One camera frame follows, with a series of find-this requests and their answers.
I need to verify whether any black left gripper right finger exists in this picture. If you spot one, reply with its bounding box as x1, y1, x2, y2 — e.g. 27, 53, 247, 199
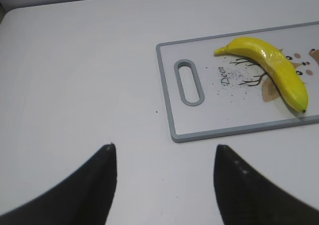
213, 145, 319, 225

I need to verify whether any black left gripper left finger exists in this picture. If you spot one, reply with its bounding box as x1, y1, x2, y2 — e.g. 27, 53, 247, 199
0, 143, 117, 225

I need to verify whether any yellow plastic banana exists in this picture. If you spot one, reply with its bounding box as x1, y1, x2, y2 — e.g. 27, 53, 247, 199
214, 37, 309, 113

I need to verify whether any white grey-rimmed cutting board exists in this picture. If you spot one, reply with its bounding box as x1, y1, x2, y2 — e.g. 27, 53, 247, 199
156, 22, 319, 142

